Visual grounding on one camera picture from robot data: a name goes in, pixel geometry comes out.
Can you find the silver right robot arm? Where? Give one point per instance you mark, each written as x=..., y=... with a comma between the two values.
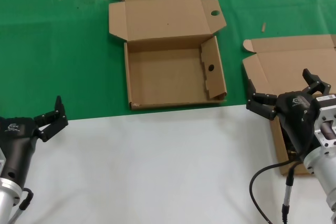
x=324, y=176

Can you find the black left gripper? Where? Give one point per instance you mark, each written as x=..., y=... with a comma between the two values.
x=18, y=142

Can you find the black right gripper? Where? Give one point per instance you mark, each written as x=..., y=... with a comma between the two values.
x=295, y=119

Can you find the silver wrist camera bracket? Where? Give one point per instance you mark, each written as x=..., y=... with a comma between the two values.
x=326, y=113

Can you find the green table mat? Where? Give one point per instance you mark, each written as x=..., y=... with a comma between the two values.
x=52, y=51

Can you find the open brown cardboard box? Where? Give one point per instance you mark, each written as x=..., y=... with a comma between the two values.
x=283, y=61

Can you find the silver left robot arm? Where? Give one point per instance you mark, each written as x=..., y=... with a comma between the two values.
x=6, y=200

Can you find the cardboard box with round hole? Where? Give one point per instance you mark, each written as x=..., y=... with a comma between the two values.
x=162, y=82

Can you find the small wooden stick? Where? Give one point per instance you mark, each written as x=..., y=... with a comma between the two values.
x=263, y=27

